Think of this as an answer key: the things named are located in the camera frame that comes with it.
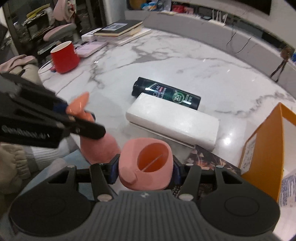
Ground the pink pump bottle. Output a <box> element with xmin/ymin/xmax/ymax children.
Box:
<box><xmin>66</xmin><ymin>92</ymin><xmax>120</xmax><ymax>164</ymax></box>
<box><xmin>118</xmin><ymin>138</ymin><xmax>174</xmax><ymax>191</ymax></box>

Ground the dark photo card box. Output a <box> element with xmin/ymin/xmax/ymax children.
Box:
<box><xmin>167</xmin><ymin>145</ymin><xmax>241</xmax><ymax>199</ymax></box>

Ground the black Clear shampoo bottle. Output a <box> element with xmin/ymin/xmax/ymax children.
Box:
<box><xmin>132</xmin><ymin>77</ymin><xmax>201</xmax><ymax>110</ymax></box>

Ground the red mug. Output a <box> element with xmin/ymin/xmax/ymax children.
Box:
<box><xmin>50</xmin><ymin>41</ymin><xmax>80</xmax><ymax>74</ymax></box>

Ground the pink flat case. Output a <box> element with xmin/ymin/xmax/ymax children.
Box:
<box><xmin>75</xmin><ymin>41</ymin><xmax>107</xmax><ymax>58</ymax></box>

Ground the white rectangular box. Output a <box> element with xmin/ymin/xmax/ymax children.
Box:
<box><xmin>125</xmin><ymin>93</ymin><xmax>219</xmax><ymax>151</ymax></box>

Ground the small white box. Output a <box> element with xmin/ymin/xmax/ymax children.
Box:
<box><xmin>81</xmin><ymin>28</ymin><xmax>101</xmax><ymax>42</ymax></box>

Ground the orange cardboard box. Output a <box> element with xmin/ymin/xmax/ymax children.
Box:
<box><xmin>239</xmin><ymin>103</ymin><xmax>295</xmax><ymax>201</ymax></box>

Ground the black hardcover book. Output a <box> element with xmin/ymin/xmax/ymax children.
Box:
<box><xmin>94</xmin><ymin>20</ymin><xmax>143</xmax><ymax>37</ymax></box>

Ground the white wifi router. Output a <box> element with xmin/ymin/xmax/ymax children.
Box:
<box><xmin>209</xmin><ymin>9</ymin><xmax>228</xmax><ymax>27</ymax></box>

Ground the black television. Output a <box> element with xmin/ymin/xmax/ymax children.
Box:
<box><xmin>236</xmin><ymin>0</ymin><xmax>272</xmax><ymax>15</ymax></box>

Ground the black cable on console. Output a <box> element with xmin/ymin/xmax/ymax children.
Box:
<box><xmin>225</xmin><ymin>26</ymin><xmax>253</xmax><ymax>55</ymax></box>

